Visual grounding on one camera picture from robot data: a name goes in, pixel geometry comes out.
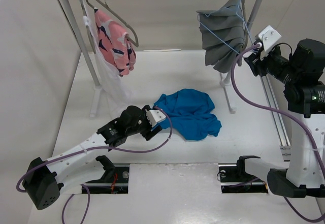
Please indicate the white hanging garment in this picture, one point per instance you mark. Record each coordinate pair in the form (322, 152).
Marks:
(110, 80)

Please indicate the aluminium rail right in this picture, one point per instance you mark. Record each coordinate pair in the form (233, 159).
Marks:
(285, 144)

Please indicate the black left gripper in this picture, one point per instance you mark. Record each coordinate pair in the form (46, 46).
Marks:
(150, 130)

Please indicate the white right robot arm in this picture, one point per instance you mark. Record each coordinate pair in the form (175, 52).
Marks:
(305, 173)

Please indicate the pink patterned garment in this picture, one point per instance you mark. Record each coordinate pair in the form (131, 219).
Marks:
(113, 43)

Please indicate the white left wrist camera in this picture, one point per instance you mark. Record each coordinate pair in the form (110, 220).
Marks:
(155, 117)

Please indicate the grey hanging garment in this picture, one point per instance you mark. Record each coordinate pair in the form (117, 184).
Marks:
(223, 38)

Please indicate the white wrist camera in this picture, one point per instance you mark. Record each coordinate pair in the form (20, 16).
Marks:
(155, 117)
(268, 37)

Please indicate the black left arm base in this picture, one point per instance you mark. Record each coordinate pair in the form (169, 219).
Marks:
(114, 179)

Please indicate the blue t shirt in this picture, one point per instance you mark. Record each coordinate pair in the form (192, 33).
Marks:
(190, 112)

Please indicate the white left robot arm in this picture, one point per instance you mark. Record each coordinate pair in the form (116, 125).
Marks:
(45, 180)

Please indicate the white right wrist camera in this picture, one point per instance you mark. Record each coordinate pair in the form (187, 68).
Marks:
(268, 37)

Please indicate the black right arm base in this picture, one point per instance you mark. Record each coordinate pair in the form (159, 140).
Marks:
(234, 179)

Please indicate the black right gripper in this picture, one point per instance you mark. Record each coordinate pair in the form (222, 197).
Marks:
(257, 61)

